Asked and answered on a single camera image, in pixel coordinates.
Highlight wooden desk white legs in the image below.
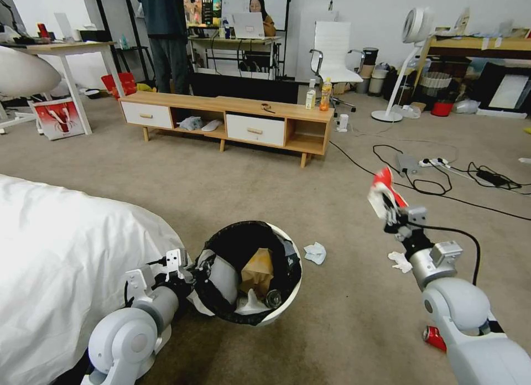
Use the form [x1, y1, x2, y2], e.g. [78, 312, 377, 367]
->
[0, 40, 127, 136]

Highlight crumpled white paper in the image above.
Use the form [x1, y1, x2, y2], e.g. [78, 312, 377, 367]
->
[387, 251, 414, 274]

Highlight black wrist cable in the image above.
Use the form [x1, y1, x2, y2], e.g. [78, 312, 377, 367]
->
[401, 221, 482, 286]

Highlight red shopping bag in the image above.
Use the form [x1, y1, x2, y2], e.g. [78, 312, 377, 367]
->
[101, 72, 138, 99]

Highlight small white bin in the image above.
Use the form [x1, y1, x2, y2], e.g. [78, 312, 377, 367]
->
[368, 68, 389, 97]

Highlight white cabinet drawer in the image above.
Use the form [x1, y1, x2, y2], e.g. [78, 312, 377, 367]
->
[225, 113, 287, 148]
[119, 101, 173, 130]

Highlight red and white paper bag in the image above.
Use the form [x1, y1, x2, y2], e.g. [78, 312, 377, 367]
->
[32, 96, 84, 142]

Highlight grey adapter box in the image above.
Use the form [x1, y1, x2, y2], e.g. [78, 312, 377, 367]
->
[395, 152, 420, 178]

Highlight wooden office desk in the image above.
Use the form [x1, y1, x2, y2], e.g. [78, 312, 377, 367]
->
[187, 34, 284, 81]

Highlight long black floor cable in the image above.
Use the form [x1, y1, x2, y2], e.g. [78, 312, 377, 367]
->
[329, 139, 531, 221]

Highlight white round trash bin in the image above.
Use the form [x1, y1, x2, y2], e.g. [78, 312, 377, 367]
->
[185, 220, 303, 329]

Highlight orange juice bottle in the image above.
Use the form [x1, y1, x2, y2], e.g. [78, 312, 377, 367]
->
[318, 77, 333, 112]

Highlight computer monitor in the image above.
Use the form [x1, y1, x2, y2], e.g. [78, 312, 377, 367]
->
[184, 0, 224, 29]

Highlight crumpled white tissue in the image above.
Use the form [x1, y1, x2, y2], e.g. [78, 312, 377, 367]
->
[303, 241, 327, 265]

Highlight black lidded bin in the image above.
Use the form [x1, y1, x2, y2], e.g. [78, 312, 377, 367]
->
[361, 47, 381, 80]

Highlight black TV screen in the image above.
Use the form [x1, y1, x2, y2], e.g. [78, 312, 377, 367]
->
[188, 71, 300, 105]

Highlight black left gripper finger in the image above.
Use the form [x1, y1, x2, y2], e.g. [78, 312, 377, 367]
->
[193, 252, 217, 274]
[191, 275, 211, 296]

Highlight wooden storage shelf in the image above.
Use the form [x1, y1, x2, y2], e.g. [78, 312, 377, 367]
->
[414, 25, 531, 112]

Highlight looped black cable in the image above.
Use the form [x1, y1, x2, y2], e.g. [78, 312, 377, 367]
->
[372, 144, 453, 196]

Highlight white office chair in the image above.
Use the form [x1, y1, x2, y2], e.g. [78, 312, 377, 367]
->
[308, 20, 367, 113]

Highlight black power adapter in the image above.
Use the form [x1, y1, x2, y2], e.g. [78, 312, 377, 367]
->
[476, 169, 509, 186]

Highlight white bed duvet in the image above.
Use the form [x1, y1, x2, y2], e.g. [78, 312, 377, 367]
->
[0, 174, 185, 385]

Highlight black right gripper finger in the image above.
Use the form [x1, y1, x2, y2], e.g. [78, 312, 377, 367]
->
[381, 191, 402, 233]
[394, 203, 414, 241]

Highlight black bin liner bag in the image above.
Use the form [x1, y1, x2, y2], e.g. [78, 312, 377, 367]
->
[193, 221, 300, 324]

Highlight clear plastic bag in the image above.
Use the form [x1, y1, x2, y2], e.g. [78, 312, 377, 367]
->
[177, 116, 203, 132]

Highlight white laptop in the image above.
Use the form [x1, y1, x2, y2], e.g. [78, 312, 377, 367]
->
[231, 12, 267, 40]

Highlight white standing fan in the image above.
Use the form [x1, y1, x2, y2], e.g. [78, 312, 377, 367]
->
[371, 6, 437, 123]

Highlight white egg chair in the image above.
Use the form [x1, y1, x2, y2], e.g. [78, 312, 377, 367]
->
[0, 45, 63, 133]

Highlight brown paper bag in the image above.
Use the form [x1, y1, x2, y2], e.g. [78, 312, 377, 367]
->
[240, 247, 275, 298]

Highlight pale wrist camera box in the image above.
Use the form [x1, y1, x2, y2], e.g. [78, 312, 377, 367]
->
[404, 206, 429, 227]
[165, 248, 188, 279]

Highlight white crumpled trash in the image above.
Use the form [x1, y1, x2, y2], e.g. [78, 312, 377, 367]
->
[237, 288, 268, 316]

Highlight seated person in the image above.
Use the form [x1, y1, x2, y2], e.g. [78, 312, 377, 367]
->
[248, 0, 277, 38]

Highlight low wooden TV cabinet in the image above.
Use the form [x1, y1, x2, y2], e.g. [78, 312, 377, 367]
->
[118, 91, 336, 169]

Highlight standing person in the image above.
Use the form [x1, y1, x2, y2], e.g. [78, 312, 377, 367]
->
[133, 0, 201, 95]

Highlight red and white package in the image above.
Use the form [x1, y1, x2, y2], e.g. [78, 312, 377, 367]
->
[367, 166, 410, 221]

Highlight red soda can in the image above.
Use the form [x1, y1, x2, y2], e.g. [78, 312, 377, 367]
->
[421, 325, 448, 353]

